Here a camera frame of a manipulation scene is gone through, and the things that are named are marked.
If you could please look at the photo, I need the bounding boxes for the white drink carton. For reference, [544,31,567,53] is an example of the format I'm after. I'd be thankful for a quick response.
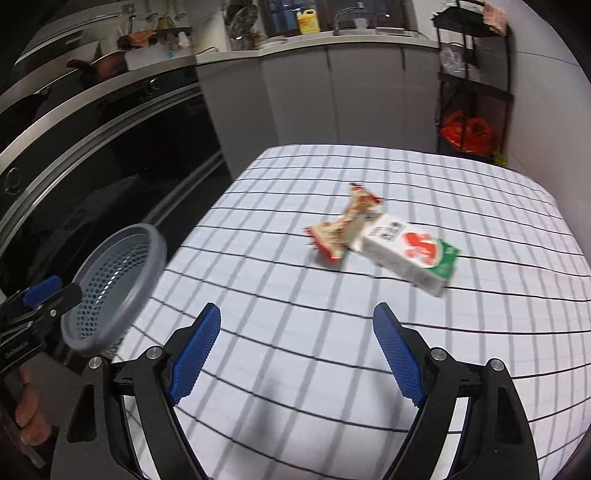
[360,215,462,296]

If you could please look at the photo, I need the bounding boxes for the metal sink faucet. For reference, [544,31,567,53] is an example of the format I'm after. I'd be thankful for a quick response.
[335,6,366,31]

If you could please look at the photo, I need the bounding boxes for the clear plastic bag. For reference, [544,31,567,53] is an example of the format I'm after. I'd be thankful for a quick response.
[438,46,481,79]

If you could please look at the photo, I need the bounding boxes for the white checked tablecloth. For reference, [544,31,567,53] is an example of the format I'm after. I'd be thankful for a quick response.
[108,144,591,480]

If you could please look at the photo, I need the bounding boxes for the black metal shelf rack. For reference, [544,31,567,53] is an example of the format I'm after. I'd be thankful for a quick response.
[431,0,515,167]

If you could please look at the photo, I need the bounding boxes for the person's left hand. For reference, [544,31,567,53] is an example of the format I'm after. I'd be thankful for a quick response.
[13,369,52,447]

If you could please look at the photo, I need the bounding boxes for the red and white snack wrapper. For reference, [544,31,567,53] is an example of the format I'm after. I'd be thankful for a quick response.
[305,182,386,264]

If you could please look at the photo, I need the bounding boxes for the black range hood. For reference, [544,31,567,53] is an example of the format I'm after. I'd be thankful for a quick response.
[14,14,125,65]

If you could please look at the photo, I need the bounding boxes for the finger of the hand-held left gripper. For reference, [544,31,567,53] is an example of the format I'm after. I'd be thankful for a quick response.
[33,282,84,321]
[22,276,64,309]

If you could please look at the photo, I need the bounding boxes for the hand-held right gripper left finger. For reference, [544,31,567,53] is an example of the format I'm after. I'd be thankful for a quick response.
[50,302,222,480]

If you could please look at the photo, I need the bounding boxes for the red plastic bag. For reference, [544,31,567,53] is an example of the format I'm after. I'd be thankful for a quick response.
[440,111,495,155]

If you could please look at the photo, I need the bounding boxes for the black built-in oven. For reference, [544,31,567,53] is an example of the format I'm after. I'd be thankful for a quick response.
[0,65,232,319]

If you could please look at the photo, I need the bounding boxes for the yellow detergent bottle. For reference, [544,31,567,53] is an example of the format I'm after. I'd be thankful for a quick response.
[296,8,321,35]

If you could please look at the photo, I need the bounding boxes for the grey kitchen cabinets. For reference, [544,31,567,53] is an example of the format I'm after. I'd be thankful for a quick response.
[196,39,441,181]

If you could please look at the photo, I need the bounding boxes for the grey perforated plastic basket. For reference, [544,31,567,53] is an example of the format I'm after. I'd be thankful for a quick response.
[61,223,168,358]

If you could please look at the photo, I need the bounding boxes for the pink patterned cloth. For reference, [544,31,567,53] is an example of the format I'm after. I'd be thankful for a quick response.
[480,0,509,35]

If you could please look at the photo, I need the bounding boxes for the dark wok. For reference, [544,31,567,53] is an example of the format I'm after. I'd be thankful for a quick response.
[67,52,129,80]

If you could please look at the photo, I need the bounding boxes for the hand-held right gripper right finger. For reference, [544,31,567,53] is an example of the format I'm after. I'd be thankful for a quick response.
[372,302,541,480]

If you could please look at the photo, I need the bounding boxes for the dark window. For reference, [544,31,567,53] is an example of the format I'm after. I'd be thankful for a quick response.
[261,0,411,35]

